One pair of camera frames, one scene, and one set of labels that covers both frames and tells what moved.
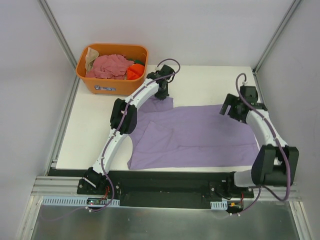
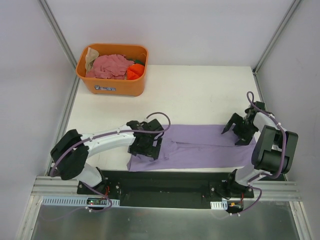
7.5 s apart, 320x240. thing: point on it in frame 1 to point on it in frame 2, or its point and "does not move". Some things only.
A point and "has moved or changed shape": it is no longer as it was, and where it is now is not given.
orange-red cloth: [135, 71] does not move
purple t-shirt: [169, 137] has moved or changed shape
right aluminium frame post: [272, 39] does not move
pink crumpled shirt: [112, 66] does not move
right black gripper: [227, 107] to [240, 128]
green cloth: [137, 61] does not move
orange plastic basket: [97, 85] does not move
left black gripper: [162, 91] to [155, 149]
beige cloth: [91, 55] does not move
